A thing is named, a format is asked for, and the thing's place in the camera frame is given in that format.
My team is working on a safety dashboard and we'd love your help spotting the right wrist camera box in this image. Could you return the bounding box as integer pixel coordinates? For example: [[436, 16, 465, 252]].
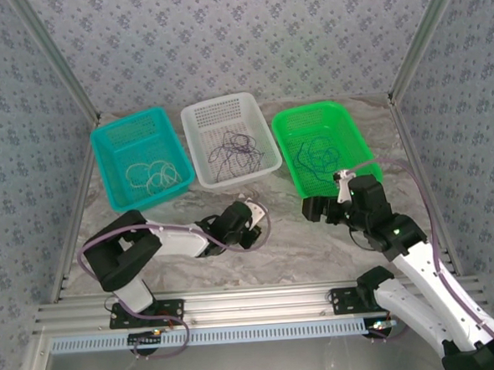
[[332, 168, 355, 205]]

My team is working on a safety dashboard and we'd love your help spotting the thin white cable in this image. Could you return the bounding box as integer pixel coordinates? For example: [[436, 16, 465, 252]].
[[123, 157, 186, 198]]

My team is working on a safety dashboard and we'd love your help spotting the green plastic basket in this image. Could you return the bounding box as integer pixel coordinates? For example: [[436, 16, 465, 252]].
[[270, 96, 386, 201]]

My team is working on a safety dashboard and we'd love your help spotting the aluminium corner post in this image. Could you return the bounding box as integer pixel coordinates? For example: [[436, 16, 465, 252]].
[[8, 0, 102, 130], [381, 0, 474, 105]]

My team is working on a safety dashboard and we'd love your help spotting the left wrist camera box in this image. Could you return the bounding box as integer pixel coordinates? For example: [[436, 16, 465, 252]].
[[242, 198, 270, 233]]

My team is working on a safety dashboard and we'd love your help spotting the mauve right arm harness cable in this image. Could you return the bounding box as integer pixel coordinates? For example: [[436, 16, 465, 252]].
[[345, 151, 494, 370]]

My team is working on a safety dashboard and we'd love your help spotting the mauve left arm harness cable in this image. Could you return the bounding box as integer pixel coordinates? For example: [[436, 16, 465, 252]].
[[75, 199, 280, 364]]

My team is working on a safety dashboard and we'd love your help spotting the aluminium side rail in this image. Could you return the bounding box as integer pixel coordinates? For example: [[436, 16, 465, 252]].
[[39, 118, 112, 305], [388, 95, 464, 280]]

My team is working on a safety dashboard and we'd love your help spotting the white slotted cable duct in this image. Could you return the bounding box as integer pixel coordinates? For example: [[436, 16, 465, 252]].
[[49, 316, 367, 357]]

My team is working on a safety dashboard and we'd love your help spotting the thin purple cable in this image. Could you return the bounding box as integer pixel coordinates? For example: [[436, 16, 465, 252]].
[[206, 128, 268, 184], [208, 129, 267, 183]]

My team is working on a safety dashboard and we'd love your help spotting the grey metal panel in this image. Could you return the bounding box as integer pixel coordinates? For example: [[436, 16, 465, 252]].
[[41, 330, 452, 370]]

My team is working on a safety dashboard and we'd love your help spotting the thin dark blue cable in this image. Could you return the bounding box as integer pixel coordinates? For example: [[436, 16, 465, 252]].
[[305, 135, 342, 170], [295, 136, 343, 190]]

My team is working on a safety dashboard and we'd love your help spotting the white plastic basket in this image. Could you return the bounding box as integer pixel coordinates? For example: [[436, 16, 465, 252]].
[[178, 89, 285, 193]]

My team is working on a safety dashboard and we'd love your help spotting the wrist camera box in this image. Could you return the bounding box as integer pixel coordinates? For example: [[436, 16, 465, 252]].
[[332, 168, 355, 205], [242, 198, 270, 233]]

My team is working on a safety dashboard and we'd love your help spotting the teal plastic basket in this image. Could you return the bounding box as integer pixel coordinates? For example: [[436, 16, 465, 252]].
[[88, 105, 198, 215]]

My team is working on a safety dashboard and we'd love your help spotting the aluminium front frame rail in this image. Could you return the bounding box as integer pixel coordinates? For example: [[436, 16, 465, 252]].
[[33, 271, 490, 338]]

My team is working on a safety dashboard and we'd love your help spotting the small black circuit board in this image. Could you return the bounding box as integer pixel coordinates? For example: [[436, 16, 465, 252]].
[[127, 330, 164, 347], [365, 317, 399, 339]]

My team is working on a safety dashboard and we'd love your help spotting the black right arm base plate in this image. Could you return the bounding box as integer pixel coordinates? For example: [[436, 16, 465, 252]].
[[329, 284, 390, 317]]

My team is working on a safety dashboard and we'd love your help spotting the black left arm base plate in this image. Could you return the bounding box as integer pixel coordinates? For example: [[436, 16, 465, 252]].
[[108, 298, 186, 331]]

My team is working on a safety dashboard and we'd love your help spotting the mauve arm harness cable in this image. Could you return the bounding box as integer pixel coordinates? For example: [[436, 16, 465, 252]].
[[345, 151, 494, 370], [75, 199, 280, 364]]

